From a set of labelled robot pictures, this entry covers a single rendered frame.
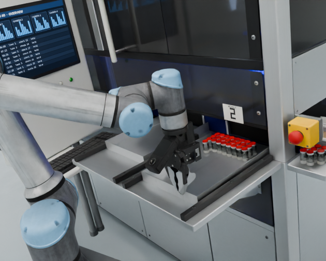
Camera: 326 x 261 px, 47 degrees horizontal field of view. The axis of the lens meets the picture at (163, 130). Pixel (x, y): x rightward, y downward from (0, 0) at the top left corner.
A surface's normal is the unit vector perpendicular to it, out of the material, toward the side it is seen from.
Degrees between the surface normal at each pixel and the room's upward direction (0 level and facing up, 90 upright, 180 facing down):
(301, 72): 90
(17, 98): 86
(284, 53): 90
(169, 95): 90
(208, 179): 0
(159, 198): 0
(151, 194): 0
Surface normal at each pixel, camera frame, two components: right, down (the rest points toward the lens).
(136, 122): 0.14, 0.36
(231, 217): -0.75, 0.37
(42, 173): 0.73, 0.00
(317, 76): 0.64, 0.19
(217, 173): -0.17, -0.91
